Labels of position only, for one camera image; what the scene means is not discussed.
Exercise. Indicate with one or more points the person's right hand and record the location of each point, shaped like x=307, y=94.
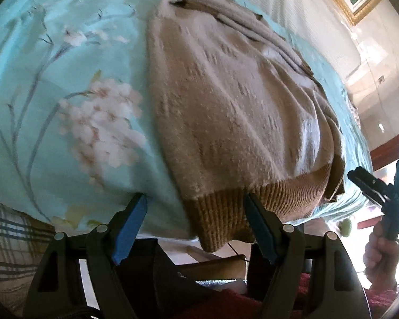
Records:
x=382, y=259

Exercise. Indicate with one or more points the white striped bedding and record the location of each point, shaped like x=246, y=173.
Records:
x=299, y=13

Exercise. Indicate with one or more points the beige knitted sweater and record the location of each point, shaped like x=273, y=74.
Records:
x=232, y=113

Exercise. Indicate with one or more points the dark wooden furniture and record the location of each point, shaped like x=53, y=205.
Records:
x=390, y=158

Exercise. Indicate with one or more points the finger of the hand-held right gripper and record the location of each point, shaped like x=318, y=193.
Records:
x=367, y=182

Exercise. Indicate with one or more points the plaid bed sheet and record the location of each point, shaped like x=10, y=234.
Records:
x=11, y=249

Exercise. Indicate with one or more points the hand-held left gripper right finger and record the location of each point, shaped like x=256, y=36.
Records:
x=257, y=226

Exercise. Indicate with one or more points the teal floral quilt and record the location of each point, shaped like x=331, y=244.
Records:
x=69, y=106

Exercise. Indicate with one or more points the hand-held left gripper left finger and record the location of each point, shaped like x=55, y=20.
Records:
x=133, y=225

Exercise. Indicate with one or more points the brown box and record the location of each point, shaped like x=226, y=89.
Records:
x=216, y=267

